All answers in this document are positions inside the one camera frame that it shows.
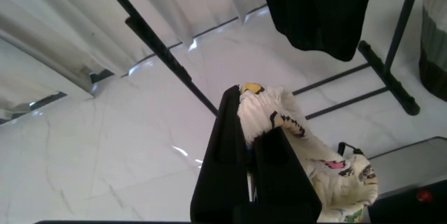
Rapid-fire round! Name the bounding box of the white curtain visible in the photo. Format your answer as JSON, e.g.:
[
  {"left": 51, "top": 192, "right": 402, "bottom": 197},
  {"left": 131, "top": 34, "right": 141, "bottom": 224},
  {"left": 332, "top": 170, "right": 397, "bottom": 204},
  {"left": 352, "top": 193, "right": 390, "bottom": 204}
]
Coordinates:
[{"left": 0, "top": 0, "right": 268, "bottom": 94}]

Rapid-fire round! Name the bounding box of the black clothes rack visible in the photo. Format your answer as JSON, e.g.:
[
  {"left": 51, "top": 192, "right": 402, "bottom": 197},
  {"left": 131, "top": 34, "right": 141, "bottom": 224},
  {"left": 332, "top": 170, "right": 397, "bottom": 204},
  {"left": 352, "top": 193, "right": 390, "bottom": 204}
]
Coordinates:
[{"left": 93, "top": 0, "right": 424, "bottom": 121}]

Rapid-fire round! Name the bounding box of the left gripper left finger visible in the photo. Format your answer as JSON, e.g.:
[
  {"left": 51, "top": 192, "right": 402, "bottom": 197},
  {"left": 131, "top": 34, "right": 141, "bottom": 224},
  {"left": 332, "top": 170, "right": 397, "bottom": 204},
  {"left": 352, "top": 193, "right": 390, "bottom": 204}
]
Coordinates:
[{"left": 189, "top": 84, "right": 251, "bottom": 223}]

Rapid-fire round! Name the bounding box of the white laundry basket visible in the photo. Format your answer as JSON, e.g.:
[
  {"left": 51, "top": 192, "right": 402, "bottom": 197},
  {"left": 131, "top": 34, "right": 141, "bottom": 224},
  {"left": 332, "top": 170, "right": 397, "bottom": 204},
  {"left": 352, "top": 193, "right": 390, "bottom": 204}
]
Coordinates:
[{"left": 418, "top": 0, "right": 447, "bottom": 103}]

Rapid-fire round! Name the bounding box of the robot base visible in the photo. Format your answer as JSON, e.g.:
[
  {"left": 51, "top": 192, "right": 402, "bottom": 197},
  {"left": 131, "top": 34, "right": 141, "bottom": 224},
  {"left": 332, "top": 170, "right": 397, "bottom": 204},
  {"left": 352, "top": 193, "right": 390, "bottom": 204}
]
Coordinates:
[{"left": 366, "top": 135, "right": 447, "bottom": 224}]

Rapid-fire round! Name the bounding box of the cream printed garment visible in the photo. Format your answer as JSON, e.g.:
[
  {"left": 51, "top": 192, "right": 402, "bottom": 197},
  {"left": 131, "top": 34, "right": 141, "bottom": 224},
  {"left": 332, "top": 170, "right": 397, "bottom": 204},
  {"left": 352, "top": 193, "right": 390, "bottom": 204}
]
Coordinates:
[{"left": 236, "top": 82, "right": 380, "bottom": 223}]

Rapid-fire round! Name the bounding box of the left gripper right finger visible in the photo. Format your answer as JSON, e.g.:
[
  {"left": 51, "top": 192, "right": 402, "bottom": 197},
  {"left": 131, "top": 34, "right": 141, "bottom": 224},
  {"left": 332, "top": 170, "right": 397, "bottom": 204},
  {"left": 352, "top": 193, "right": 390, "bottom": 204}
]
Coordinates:
[{"left": 251, "top": 126, "right": 323, "bottom": 223}]

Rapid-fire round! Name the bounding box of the black garment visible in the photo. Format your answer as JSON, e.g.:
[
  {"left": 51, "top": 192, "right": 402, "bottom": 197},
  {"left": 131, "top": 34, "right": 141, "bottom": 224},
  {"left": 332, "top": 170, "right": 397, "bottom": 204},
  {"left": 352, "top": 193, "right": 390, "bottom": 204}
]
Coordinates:
[{"left": 260, "top": 0, "right": 381, "bottom": 63}]

